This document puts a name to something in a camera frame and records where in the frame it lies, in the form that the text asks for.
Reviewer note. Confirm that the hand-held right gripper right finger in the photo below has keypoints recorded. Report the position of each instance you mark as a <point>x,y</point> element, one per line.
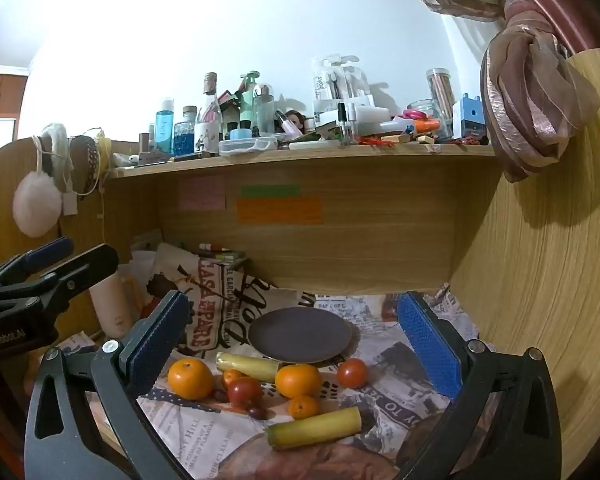
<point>427,347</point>

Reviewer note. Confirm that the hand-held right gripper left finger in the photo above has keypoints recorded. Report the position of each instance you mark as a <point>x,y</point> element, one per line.
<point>160,345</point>

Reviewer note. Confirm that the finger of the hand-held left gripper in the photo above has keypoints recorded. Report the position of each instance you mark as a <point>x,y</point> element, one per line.
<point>87,265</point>
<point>47,255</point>

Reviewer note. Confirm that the large orange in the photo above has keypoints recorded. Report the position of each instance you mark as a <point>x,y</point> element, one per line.
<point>298,381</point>
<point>191,379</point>

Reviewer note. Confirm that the red tomato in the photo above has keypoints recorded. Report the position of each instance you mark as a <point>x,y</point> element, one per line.
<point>352,372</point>
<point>245,392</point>

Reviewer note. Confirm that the pale yellow corn cob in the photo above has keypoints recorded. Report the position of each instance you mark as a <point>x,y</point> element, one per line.
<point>247,366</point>

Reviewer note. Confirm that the grey round bowl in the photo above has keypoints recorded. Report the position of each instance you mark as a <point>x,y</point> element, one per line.
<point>300,335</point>

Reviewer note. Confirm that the green yellow corn cob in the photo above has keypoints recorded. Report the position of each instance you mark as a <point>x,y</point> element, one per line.
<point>315,427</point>

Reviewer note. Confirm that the white cylindrical bottle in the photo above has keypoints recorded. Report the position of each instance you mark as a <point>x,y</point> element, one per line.
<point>111,310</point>

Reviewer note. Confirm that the white fluffy earmuffs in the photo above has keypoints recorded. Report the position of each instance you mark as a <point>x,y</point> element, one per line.
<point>36,202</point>

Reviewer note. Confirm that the printed canvas tote bag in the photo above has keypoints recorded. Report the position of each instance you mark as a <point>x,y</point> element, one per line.
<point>215,305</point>

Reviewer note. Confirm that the newspaper sheets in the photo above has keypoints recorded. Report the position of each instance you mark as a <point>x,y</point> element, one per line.
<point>380,410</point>

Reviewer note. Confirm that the brown patterned headband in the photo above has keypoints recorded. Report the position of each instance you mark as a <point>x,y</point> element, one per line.
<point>86,165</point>

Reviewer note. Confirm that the red and white marker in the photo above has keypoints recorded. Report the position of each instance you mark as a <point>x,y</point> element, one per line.
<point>215,247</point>

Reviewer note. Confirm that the large cardboard box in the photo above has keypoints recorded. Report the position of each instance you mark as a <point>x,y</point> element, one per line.
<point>380,245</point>

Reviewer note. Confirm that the dark red grape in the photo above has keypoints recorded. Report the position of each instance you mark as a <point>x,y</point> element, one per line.
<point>257,413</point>

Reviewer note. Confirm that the pink sticky note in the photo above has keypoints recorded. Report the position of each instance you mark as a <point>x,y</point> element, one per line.
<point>202,193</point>

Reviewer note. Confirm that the black pen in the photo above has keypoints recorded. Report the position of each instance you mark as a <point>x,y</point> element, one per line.
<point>190,157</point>

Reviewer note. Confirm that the tall blue liquid bottle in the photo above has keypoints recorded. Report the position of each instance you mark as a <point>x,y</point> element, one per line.
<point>164,127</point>

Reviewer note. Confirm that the blue bottle with grey cap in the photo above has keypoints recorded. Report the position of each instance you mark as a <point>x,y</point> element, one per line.
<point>184,137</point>

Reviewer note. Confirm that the orange sticky note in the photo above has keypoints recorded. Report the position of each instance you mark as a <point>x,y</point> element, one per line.
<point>280,211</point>

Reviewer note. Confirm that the green sticky note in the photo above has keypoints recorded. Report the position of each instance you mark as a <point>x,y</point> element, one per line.
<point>270,191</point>

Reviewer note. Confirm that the clear plastic lidded container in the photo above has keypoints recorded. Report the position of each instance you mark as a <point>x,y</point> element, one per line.
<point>247,146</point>

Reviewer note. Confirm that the small blue jar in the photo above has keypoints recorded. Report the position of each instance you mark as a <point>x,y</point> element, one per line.
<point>240,134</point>

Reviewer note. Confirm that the glass bottle with cork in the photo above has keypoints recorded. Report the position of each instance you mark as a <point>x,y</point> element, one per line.
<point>211,102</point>

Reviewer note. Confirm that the orange marker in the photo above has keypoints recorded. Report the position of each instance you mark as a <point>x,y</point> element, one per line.
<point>426,126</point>

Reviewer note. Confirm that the white glue bottle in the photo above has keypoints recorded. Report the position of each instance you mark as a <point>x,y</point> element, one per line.
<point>395,125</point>

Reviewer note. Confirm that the green pump bottle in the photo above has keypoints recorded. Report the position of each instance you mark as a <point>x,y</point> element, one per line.
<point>247,105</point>

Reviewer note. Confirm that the flat white disc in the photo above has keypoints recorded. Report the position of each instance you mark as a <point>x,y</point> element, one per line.
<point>315,145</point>

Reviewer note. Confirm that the blue pencil sharpener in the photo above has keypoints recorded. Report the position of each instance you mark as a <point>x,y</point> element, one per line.
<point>470,117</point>

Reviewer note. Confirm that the clear bottle with silver cap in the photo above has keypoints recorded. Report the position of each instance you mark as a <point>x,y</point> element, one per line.
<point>264,110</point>

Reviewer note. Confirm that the short glass jar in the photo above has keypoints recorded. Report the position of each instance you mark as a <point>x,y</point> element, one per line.
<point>422,110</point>

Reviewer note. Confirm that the small spray vials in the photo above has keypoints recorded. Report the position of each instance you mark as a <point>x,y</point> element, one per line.
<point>347,122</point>

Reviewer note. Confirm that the white box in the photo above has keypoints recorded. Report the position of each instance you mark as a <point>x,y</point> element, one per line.
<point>370,114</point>

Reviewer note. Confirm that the tall glass jar of sticks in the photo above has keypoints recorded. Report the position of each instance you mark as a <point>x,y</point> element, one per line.
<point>440,95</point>

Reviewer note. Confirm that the doll head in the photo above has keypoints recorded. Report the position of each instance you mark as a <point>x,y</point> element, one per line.
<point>296,120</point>

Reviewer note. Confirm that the brown sheer tied curtain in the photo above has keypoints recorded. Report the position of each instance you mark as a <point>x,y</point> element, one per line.
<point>530,105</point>

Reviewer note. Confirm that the packaged brush set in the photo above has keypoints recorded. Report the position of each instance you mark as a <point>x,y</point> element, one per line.
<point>337,85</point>

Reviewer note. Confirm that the wooden wall cabinet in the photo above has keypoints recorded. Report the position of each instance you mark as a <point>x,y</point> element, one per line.
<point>2,100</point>

